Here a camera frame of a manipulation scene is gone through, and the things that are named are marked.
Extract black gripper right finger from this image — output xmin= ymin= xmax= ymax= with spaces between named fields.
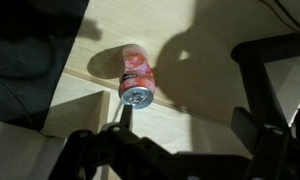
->
xmin=230 ymin=106 xmax=300 ymax=180

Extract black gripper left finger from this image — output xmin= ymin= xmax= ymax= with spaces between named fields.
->
xmin=48 ymin=104 xmax=178 ymax=180

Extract orange red soda can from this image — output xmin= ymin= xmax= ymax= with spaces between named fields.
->
xmin=118 ymin=44 xmax=157 ymax=110

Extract black desk mat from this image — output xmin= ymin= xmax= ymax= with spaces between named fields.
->
xmin=0 ymin=0 xmax=91 ymax=132

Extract black keyboard cable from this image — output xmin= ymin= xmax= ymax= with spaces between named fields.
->
xmin=274 ymin=0 xmax=300 ymax=34

